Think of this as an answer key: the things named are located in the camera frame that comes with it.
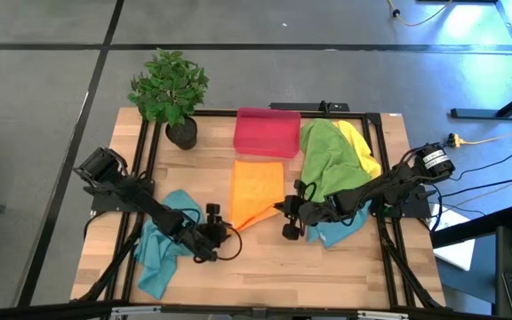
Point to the blue microfiber towel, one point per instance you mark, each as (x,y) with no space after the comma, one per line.
(333,233)

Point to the black bar with clamp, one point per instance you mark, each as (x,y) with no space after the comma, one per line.
(296,106)

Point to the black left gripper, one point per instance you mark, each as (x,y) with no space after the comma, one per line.
(211,237)

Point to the orange microfiber towel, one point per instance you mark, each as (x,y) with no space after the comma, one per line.
(256,191)

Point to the crumpled teal microfiber towel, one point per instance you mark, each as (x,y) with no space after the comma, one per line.
(158,262)

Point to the green microfiber towel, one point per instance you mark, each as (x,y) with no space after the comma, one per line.
(331,155)

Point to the grey metal bracket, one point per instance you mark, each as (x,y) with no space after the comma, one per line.
(136,310)
(382,314)

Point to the white sheet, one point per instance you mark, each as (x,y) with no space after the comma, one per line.
(458,255)

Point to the black desk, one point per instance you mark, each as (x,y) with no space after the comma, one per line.
(474,229)

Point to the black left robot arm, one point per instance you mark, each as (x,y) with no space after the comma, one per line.
(149,206)

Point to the yellow microfiber towel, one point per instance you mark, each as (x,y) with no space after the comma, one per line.
(365,151)

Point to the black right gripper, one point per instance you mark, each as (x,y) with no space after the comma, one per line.
(318,212)

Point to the green plant in black pot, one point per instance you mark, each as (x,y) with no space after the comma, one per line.
(169,89)

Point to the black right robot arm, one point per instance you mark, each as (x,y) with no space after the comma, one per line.
(389,186)

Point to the pink plastic basket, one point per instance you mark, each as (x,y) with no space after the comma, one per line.
(267,133)

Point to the black aluminium table frame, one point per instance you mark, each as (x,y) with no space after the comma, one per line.
(386,266)

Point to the black desk leg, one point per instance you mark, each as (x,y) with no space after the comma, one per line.
(474,114)

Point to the black overhead crossbar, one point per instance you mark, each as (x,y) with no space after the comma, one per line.
(38,313)

